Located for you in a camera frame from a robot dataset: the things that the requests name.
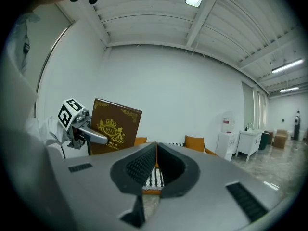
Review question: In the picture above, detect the white water dispenser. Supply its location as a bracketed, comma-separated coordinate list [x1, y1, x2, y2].
[215, 110, 238, 161]

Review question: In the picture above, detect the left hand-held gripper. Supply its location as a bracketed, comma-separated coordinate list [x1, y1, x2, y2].
[57, 97, 109, 151]

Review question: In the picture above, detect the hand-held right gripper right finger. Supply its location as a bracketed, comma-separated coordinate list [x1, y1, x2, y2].
[148, 142, 290, 231]

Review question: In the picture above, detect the orange throw cushion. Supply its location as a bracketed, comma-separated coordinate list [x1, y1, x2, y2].
[133, 137, 148, 147]
[184, 135, 205, 153]

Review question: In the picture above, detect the brown cardboard box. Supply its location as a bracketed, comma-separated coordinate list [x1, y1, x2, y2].
[272, 128, 289, 149]

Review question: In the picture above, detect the person's left forearm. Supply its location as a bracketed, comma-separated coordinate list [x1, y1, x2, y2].
[23, 115, 71, 147]

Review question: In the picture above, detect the white sink cabinet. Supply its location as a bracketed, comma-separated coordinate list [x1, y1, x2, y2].
[235, 122, 264, 163]

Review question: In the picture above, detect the short ceiling tube light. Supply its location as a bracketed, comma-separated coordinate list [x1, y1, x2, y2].
[279, 86, 300, 93]

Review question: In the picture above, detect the grey window blind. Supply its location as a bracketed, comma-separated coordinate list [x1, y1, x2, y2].
[257, 90, 268, 130]
[241, 80, 255, 130]

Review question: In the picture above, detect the brown book with gold print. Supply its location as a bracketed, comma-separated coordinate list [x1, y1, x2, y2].
[89, 98, 143, 156]

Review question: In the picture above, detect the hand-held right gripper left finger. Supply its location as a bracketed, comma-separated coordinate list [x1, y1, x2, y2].
[47, 141, 158, 231]

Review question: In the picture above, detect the dark green bin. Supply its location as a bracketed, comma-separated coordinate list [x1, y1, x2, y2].
[258, 131, 271, 151]

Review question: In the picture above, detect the person's white shirt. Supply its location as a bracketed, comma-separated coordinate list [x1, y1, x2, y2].
[4, 11, 80, 231]

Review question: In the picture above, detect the long ceiling tube light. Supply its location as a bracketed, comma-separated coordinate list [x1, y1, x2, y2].
[271, 58, 305, 75]

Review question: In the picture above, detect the orange seat with patterned cushion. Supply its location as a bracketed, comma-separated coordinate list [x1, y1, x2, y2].
[133, 140, 219, 195]

